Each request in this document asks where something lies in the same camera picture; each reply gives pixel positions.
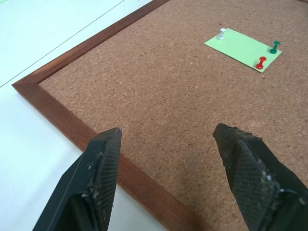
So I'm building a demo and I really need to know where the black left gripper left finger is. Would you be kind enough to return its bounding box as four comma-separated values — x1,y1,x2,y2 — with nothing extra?
32,127,123,231

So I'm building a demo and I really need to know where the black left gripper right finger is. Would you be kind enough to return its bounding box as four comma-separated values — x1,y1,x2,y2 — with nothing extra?
212,123,308,231

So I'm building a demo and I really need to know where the wood-framed cork board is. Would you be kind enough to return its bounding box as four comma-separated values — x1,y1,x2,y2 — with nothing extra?
11,0,308,231

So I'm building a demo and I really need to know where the red push pin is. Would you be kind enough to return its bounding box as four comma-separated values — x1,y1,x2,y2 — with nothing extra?
256,56,267,70

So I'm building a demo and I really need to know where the light green paper note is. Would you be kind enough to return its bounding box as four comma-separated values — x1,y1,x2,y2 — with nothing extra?
204,28,282,73

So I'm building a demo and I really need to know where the green push pin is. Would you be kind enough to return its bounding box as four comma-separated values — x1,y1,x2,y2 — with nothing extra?
269,41,281,54

